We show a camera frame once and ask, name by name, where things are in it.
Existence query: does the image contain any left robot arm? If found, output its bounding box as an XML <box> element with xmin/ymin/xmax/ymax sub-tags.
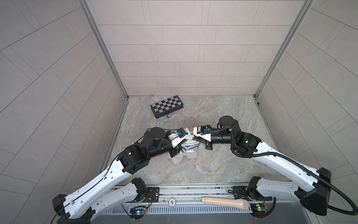
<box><xmin>53</xmin><ymin>127</ymin><xmax>193</xmax><ymax>224</ymax></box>

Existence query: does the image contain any right circuit board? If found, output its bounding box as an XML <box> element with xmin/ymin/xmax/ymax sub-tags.
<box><xmin>250</xmin><ymin>203</ymin><xmax>268</xmax><ymax>217</ymax></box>

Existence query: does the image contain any black white chessboard box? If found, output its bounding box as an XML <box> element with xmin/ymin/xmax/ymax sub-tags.
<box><xmin>150</xmin><ymin>95</ymin><xmax>184</xmax><ymax>119</ymax></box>

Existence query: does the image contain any left circuit board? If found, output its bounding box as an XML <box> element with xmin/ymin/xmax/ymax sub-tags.
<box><xmin>129</xmin><ymin>205</ymin><xmax>148</xmax><ymax>220</ymax></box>

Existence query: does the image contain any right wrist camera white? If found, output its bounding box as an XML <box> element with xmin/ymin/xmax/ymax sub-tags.
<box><xmin>193</xmin><ymin>126</ymin><xmax>212</xmax><ymax>142</ymax></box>

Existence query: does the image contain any white teddy bear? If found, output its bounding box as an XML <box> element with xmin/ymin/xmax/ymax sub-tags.
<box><xmin>169</xmin><ymin>133</ymin><xmax>200</xmax><ymax>165</ymax></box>

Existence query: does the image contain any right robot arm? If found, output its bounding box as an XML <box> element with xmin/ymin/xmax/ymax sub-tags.
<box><xmin>194</xmin><ymin>116</ymin><xmax>332</xmax><ymax>216</ymax></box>

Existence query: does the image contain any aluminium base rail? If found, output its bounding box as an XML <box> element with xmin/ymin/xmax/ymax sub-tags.
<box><xmin>78</xmin><ymin>183</ymin><xmax>312</xmax><ymax>206</ymax></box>

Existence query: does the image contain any circuit board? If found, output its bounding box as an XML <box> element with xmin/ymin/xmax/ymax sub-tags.
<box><xmin>250</xmin><ymin>203</ymin><xmax>268</xmax><ymax>217</ymax></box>
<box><xmin>129</xmin><ymin>205</ymin><xmax>148</xmax><ymax>220</ymax></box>

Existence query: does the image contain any beige wooden handle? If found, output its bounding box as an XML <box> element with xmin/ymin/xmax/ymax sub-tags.
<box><xmin>201</xmin><ymin>197</ymin><xmax>249</xmax><ymax>210</ymax></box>

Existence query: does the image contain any blue white striped sweater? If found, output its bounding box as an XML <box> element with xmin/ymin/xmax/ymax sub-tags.
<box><xmin>180</xmin><ymin>140</ymin><xmax>200</xmax><ymax>155</ymax></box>

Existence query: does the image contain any black corrugated cable hose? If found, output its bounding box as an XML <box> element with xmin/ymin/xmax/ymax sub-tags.
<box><xmin>206</xmin><ymin>125</ymin><xmax>358</xmax><ymax>216</ymax></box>

